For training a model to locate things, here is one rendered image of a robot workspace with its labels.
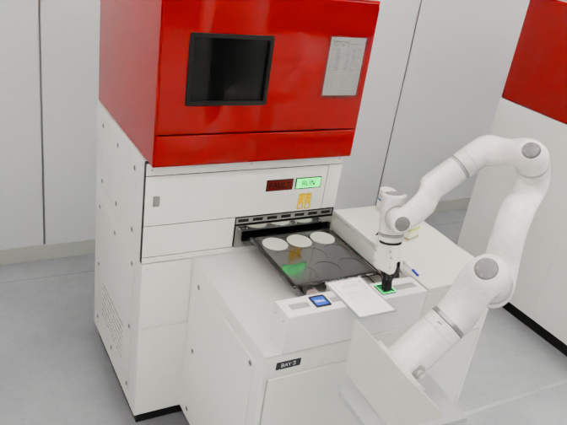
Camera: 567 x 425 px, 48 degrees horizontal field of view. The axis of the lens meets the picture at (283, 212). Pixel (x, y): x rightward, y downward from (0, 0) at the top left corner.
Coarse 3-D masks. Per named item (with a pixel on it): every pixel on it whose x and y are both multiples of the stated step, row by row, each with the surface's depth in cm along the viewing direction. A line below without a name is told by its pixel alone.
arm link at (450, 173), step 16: (448, 160) 206; (432, 176) 205; (448, 176) 204; (464, 176) 204; (432, 192) 202; (400, 208) 199; (416, 208) 198; (432, 208) 201; (400, 224) 199; (416, 224) 200
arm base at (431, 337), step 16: (432, 320) 185; (416, 336) 184; (432, 336) 183; (448, 336) 183; (400, 352) 184; (416, 352) 183; (432, 352) 183; (400, 368) 179; (416, 368) 183; (416, 384) 180
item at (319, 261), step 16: (256, 240) 248; (336, 240) 258; (272, 256) 239; (288, 256) 241; (304, 256) 242; (320, 256) 244; (336, 256) 246; (352, 256) 247; (288, 272) 230; (304, 272) 232; (320, 272) 233; (336, 272) 235; (352, 272) 236
